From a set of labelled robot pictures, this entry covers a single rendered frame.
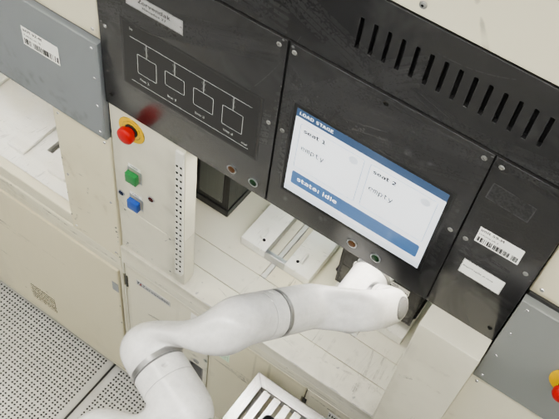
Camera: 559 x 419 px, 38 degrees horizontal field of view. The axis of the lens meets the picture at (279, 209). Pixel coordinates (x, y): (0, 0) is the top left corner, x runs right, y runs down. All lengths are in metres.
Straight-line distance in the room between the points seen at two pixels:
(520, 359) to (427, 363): 0.17
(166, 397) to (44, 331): 1.63
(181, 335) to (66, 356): 1.58
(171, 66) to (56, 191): 0.87
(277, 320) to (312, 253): 0.68
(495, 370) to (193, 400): 0.54
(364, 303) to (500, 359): 0.27
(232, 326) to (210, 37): 0.48
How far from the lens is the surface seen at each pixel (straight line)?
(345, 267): 1.94
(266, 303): 1.43
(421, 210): 1.33
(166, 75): 1.51
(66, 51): 1.69
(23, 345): 3.00
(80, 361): 2.95
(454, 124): 1.18
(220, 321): 1.38
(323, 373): 1.98
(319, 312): 1.53
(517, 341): 1.44
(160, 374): 1.43
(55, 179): 2.29
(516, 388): 1.55
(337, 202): 1.43
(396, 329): 2.03
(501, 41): 1.07
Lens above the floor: 2.64
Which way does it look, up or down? 53 degrees down
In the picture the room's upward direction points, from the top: 10 degrees clockwise
